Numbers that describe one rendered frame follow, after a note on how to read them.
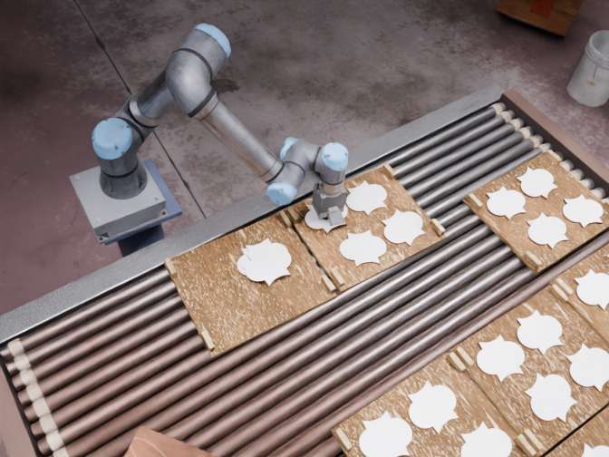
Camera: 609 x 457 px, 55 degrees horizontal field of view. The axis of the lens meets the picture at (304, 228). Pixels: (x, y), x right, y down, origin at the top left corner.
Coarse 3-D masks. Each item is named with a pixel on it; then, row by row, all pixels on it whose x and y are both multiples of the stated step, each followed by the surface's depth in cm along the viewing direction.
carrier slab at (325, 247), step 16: (368, 176) 203; (384, 176) 204; (400, 192) 200; (304, 208) 194; (384, 208) 196; (400, 208) 196; (416, 208) 197; (304, 224) 190; (352, 224) 191; (368, 224) 192; (304, 240) 187; (320, 240) 187; (336, 240) 187; (384, 240) 188; (416, 240) 189; (432, 240) 190; (320, 256) 184; (336, 256) 184; (384, 256) 185; (400, 256) 185; (352, 272) 181; (368, 272) 181
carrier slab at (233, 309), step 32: (256, 224) 189; (192, 256) 181; (224, 256) 182; (192, 288) 174; (224, 288) 175; (256, 288) 176; (288, 288) 176; (320, 288) 177; (192, 320) 170; (224, 320) 169; (256, 320) 170; (288, 320) 171; (224, 352) 165
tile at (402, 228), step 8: (392, 216) 193; (400, 216) 193; (408, 216) 194; (416, 216) 194; (384, 224) 192; (392, 224) 191; (400, 224) 191; (408, 224) 192; (416, 224) 192; (384, 232) 189; (392, 232) 189; (400, 232) 190; (408, 232) 190; (416, 232) 190; (424, 232) 190; (392, 240) 188; (400, 240) 188; (408, 240) 188
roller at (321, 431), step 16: (608, 240) 196; (576, 256) 191; (560, 272) 188; (528, 288) 183; (512, 304) 180; (480, 320) 176; (464, 336) 173; (432, 352) 169; (416, 368) 166; (384, 384) 163; (368, 400) 160; (336, 416) 157; (320, 432) 154; (288, 448) 152; (304, 448) 152
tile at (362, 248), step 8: (368, 232) 189; (344, 240) 186; (352, 240) 187; (360, 240) 187; (368, 240) 187; (376, 240) 187; (344, 248) 185; (352, 248) 185; (360, 248) 185; (368, 248) 185; (376, 248) 185; (384, 248) 186; (344, 256) 183; (352, 256) 183; (360, 256) 184; (368, 256) 184; (376, 256) 184; (360, 264) 182
